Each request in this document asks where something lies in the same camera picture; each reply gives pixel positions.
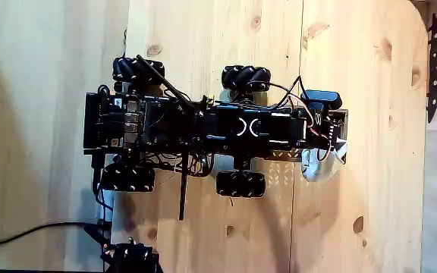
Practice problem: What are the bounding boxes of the pale white sock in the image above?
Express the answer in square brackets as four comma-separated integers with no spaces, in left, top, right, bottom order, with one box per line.
[300,140,348,183]

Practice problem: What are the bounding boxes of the red and white servo wires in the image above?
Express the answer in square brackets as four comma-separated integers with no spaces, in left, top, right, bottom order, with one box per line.
[285,94,335,162]

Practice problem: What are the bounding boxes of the black mobile robot chassis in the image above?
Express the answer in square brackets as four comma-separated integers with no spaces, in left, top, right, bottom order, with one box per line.
[83,85,219,179]

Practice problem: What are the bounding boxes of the black oval wrist camera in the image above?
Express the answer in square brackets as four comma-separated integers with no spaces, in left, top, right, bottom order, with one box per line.
[300,89,344,112]

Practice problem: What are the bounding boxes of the black antenna rod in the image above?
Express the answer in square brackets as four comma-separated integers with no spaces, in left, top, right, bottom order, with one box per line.
[135,54,196,110]
[178,151,190,221]

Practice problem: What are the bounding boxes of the black leader arm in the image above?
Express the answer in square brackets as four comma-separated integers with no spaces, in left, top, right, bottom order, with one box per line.
[100,237,165,273]

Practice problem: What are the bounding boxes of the black mecanum wheel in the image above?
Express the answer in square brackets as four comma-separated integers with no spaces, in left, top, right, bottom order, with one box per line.
[112,56,165,84]
[215,170,267,198]
[221,64,272,93]
[100,162,156,193]

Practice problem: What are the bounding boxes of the black power cable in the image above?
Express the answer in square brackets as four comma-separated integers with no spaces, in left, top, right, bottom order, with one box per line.
[0,221,112,247]

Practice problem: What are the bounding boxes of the black camera cable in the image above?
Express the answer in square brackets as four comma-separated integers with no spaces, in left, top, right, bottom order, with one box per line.
[247,74,309,111]

